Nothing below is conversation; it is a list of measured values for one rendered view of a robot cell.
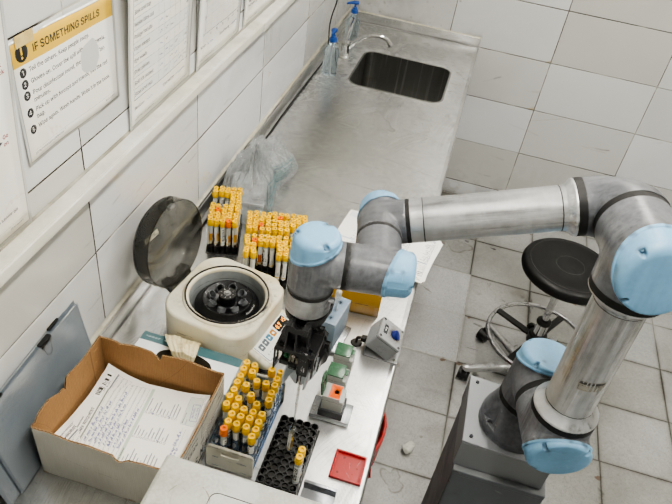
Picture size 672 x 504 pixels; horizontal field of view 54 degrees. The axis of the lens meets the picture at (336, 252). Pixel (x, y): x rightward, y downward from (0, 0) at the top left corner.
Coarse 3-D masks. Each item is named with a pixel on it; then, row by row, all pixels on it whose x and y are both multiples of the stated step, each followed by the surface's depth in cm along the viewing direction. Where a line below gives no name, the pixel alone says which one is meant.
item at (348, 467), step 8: (336, 456) 138; (344, 456) 139; (352, 456) 139; (360, 456) 139; (336, 464) 137; (344, 464) 138; (352, 464) 138; (360, 464) 138; (336, 472) 136; (344, 472) 136; (352, 472) 136; (360, 472) 137; (344, 480) 134; (352, 480) 135; (360, 480) 135
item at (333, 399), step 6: (330, 384) 144; (330, 390) 143; (336, 390) 143; (342, 390) 143; (324, 396) 141; (330, 396) 141; (336, 396) 142; (342, 396) 143; (324, 402) 143; (330, 402) 142; (336, 402) 141; (342, 402) 141; (324, 408) 144; (330, 408) 143; (336, 408) 143
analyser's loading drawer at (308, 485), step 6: (306, 480) 127; (306, 486) 128; (312, 486) 127; (318, 486) 127; (324, 486) 127; (306, 492) 127; (312, 492) 128; (318, 492) 128; (324, 492) 127; (330, 492) 127; (336, 492) 126; (306, 498) 127; (312, 498) 127; (318, 498) 127; (324, 498) 127; (330, 498) 127
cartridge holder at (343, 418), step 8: (320, 400) 148; (312, 408) 146; (320, 408) 144; (344, 408) 145; (352, 408) 147; (312, 416) 145; (320, 416) 145; (328, 416) 144; (336, 416) 144; (344, 416) 145; (344, 424) 144
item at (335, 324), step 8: (344, 304) 160; (336, 312) 158; (344, 312) 159; (328, 320) 156; (336, 320) 156; (344, 320) 163; (328, 328) 156; (336, 328) 157; (344, 328) 167; (328, 336) 157; (336, 336) 160; (344, 336) 165; (336, 344) 162
